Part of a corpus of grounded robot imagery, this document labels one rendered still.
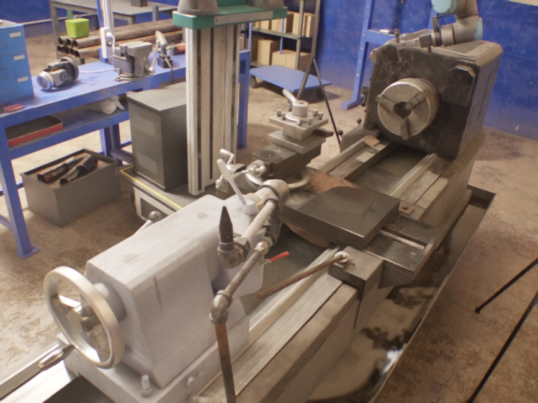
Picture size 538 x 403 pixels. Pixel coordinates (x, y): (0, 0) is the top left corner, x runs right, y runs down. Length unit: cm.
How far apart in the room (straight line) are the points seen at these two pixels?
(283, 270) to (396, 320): 60
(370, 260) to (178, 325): 71
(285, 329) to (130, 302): 50
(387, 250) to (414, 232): 17
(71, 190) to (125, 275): 233
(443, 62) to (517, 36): 331
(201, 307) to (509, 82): 497
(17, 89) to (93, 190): 84
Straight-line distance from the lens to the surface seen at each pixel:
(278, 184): 135
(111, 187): 350
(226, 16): 243
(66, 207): 330
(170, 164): 291
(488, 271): 327
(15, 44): 295
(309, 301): 141
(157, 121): 280
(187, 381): 110
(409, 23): 591
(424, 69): 240
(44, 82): 313
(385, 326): 202
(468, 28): 219
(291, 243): 182
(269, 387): 119
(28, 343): 258
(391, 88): 224
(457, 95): 232
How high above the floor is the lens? 177
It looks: 31 degrees down
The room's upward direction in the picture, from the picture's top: 5 degrees clockwise
